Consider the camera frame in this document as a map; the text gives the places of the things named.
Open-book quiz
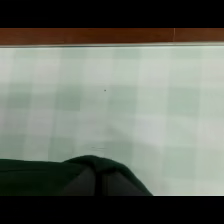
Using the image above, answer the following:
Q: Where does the dark green shirt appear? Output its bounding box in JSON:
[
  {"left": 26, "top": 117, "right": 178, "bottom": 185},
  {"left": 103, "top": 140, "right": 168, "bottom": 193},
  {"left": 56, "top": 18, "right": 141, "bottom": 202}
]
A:
[{"left": 0, "top": 154, "right": 154, "bottom": 197}]

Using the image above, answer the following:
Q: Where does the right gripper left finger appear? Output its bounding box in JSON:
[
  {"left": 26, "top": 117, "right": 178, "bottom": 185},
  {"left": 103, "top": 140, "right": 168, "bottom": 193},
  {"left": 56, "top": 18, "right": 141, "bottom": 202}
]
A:
[{"left": 59, "top": 165, "right": 101, "bottom": 197}]

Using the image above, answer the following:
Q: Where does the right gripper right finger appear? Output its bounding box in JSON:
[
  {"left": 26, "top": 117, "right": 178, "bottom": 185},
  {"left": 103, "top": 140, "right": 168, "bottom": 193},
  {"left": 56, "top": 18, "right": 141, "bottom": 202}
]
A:
[{"left": 100, "top": 169, "right": 141, "bottom": 197}]

